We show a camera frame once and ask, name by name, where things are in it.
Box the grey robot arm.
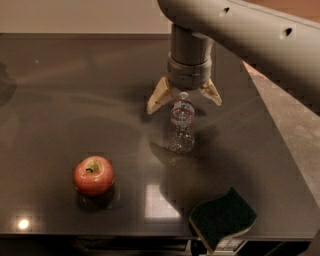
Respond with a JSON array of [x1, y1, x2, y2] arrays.
[[147, 0, 320, 114]]

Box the red apple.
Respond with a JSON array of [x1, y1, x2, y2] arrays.
[[73, 156, 114, 197]]

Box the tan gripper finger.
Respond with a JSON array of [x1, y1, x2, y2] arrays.
[[199, 79, 222, 106], [147, 76, 174, 115]]

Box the green and yellow sponge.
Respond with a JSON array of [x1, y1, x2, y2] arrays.
[[189, 187, 257, 256]]

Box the clear plastic water bottle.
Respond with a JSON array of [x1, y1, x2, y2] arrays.
[[168, 92, 195, 154]]

